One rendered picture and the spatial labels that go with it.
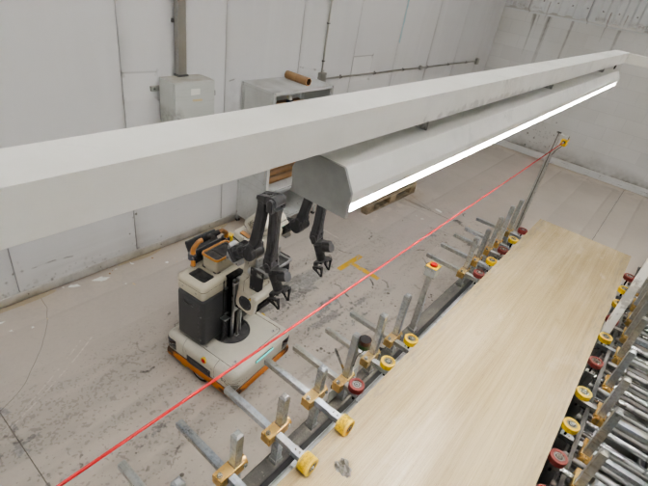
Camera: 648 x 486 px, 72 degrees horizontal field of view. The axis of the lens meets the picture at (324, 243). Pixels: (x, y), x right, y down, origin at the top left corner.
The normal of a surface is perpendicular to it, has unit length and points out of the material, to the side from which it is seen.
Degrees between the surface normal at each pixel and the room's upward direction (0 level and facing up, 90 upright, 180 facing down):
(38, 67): 90
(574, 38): 90
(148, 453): 0
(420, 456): 0
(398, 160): 61
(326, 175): 90
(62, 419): 0
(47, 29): 90
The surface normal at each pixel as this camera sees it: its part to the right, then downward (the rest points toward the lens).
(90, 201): 0.76, 0.44
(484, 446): 0.15, -0.84
